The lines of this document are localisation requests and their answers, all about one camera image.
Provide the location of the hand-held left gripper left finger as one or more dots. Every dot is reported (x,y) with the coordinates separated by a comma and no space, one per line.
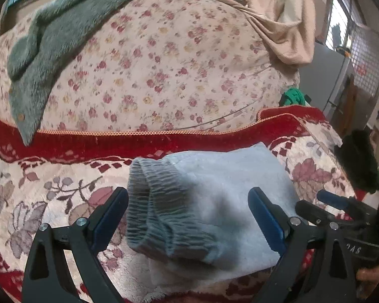
(109,217)

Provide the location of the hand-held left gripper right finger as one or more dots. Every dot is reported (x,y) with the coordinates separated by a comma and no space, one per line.
(268,224)

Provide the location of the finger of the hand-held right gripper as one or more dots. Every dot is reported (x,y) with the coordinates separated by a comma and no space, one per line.
(333,198)
(311,211)

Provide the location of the light blue pants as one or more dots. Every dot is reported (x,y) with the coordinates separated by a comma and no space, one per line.
(214,208)

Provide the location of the person's right hand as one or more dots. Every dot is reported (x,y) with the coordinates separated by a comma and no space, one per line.
(371,273)

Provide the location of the black fuzzy garment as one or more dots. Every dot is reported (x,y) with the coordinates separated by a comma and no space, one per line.
(360,161)

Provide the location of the red patterned blanket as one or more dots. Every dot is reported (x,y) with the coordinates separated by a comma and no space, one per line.
(66,176)

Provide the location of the green cloth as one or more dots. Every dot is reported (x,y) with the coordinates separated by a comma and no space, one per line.
(292,96)

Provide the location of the grey cabinet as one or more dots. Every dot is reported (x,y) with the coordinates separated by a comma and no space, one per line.
(328,75)

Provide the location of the floral bedsheet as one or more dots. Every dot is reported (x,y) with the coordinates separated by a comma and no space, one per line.
(164,66)

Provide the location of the grey-green fleece garment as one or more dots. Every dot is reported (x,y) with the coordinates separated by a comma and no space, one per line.
(53,44)

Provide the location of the beige cloth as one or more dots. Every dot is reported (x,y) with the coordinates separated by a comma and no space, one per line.
(281,15)

